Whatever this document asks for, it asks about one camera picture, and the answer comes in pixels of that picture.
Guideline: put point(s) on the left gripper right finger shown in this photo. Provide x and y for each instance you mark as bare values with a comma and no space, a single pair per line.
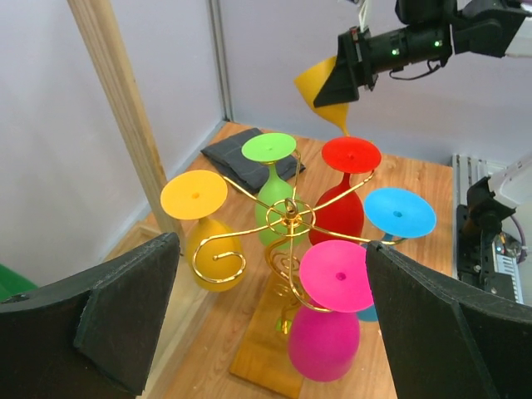
444,338

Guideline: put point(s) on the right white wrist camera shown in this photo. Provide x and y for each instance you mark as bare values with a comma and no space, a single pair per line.
364,8

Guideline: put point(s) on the red wine glass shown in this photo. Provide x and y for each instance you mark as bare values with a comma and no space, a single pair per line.
351,156

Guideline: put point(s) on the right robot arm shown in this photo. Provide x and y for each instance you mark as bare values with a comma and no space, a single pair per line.
432,32

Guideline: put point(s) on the gold wire glass rack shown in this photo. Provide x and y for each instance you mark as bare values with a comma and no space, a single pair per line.
296,221

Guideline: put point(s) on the orange yellow wine glass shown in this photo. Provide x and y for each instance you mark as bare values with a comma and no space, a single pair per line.
197,194

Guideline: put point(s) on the amber rack base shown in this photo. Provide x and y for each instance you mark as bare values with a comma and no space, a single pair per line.
262,356

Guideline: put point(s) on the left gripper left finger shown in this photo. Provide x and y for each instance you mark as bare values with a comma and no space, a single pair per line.
93,334

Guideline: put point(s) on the green shirt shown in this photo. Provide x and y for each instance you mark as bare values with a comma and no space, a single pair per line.
13,283

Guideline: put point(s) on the grey folded cloth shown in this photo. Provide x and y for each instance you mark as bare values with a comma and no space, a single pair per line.
241,157

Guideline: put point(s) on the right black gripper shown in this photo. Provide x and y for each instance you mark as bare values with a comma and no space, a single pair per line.
360,57

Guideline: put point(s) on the blue wine glass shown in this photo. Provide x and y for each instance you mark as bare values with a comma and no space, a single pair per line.
399,213

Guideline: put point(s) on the pink wine glass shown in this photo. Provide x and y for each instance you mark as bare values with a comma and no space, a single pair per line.
322,346

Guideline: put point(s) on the wooden frame post centre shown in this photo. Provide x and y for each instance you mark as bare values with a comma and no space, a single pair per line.
101,34

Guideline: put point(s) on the green wine glass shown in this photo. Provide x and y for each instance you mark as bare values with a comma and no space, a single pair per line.
270,174

